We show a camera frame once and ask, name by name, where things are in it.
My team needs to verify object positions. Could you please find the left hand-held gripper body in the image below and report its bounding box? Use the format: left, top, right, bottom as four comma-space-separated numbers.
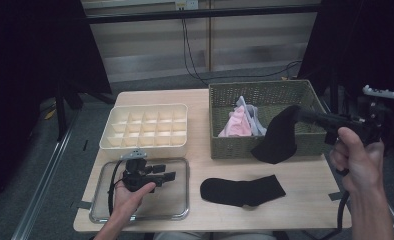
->
119, 149, 163, 194

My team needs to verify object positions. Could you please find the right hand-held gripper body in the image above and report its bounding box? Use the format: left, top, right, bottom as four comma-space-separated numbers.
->
324, 84, 394, 146

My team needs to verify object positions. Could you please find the clear plastic lid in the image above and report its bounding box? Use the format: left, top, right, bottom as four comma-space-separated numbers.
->
88, 157, 190, 224

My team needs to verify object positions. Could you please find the cream divided storage box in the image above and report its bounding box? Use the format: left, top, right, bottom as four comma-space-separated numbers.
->
98, 103, 189, 160

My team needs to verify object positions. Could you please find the green woven basket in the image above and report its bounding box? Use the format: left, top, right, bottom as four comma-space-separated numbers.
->
208, 79, 337, 160

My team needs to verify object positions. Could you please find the pink sock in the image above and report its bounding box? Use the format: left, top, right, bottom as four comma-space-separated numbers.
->
218, 105, 253, 138

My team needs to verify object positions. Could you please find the person's left hand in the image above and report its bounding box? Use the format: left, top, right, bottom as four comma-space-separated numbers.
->
113, 181, 157, 221

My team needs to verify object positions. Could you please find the person's right hand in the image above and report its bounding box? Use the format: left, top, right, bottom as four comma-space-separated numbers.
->
329, 126, 386, 201

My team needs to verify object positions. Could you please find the black metal stand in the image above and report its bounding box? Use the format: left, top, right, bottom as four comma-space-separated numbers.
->
328, 74, 351, 116
53, 78, 118, 143

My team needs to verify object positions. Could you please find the black curtain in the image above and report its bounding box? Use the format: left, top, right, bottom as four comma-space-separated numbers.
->
0, 0, 113, 213
297, 0, 394, 169

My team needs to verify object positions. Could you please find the black horizontal bar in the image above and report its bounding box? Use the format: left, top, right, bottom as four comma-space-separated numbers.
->
84, 3, 323, 24

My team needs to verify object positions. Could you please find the left hand-held gripper cable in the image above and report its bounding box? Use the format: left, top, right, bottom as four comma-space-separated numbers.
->
107, 159, 126, 216

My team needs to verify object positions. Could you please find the hand-held gripper cable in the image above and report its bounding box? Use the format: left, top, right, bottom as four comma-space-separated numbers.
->
333, 168, 351, 234
107, 159, 126, 216

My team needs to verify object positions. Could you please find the black floor cable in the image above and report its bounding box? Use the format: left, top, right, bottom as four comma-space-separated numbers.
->
198, 59, 303, 83

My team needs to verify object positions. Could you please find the right hand-held gripper cable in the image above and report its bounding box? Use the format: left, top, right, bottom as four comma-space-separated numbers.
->
333, 168, 351, 234

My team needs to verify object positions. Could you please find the black wall cable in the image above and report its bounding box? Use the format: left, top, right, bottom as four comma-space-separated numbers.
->
180, 8, 210, 86

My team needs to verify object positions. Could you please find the white wall socket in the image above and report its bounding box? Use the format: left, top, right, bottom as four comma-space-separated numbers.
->
174, 0, 199, 11

